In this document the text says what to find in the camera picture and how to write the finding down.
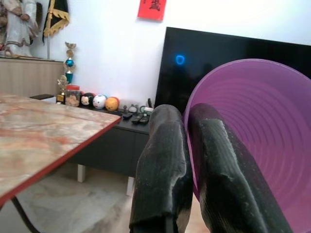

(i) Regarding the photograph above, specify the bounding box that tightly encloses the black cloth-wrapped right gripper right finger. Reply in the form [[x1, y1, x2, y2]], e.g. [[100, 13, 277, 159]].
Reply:
[[188, 102, 294, 233]]

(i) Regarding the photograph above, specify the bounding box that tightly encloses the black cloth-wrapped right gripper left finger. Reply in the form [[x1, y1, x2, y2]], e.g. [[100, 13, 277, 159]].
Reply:
[[129, 104, 194, 233]]

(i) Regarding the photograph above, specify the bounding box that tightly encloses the purple translucent plastic cup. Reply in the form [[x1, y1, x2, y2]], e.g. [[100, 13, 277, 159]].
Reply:
[[182, 58, 311, 233]]

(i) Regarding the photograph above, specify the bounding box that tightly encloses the dark grey TV console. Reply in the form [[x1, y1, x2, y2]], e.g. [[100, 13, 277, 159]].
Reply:
[[29, 93, 156, 196]]

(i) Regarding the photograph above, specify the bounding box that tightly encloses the orange round plush toy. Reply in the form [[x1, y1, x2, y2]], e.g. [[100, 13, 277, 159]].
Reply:
[[105, 97, 120, 112]]

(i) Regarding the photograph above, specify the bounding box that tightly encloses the white round plush toy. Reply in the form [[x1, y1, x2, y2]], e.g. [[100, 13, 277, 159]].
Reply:
[[92, 94, 108, 110]]

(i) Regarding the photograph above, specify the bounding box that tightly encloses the black Mickey tsum plush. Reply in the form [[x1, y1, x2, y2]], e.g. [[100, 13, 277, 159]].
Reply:
[[80, 92, 95, 106]]

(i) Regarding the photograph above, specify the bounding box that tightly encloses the red-lidded plastic snack jar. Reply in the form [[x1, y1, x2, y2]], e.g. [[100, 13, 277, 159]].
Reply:
[[65, 84, 81, 107]]

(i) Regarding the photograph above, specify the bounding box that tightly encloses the small gold trophy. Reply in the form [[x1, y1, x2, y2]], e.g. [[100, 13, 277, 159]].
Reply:
[[56, 75, 68, 105]]

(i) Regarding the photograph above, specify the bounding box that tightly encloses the black flat-screen television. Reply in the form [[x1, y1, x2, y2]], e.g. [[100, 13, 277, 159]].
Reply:
[[154, 26, 311, 115]]

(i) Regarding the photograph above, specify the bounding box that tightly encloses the marble-pattern dining table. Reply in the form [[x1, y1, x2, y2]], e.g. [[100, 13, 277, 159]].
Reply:
[[0, 92, 122, 233]]

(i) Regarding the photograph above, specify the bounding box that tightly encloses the tall gold and teal trophy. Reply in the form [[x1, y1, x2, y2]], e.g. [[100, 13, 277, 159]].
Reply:
[[63, 41, 77, 84]]

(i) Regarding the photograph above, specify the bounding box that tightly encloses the beige wooden sideboard cabinet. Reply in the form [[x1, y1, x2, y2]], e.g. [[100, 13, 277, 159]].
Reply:
[[0, 57, 65, 98]]

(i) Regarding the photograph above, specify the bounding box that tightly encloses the black flag with gold fringe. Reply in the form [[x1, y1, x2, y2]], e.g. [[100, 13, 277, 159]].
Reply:
[[42, 0, 70, 44]]

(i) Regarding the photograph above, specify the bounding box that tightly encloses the white robed figurine statue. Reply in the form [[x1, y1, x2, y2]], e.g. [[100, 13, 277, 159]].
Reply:
[[0, 0, 43, 58]]

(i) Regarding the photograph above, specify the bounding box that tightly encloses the red paper wall hanging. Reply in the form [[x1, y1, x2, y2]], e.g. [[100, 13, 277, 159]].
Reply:
[[137, 0, 166, 21]]

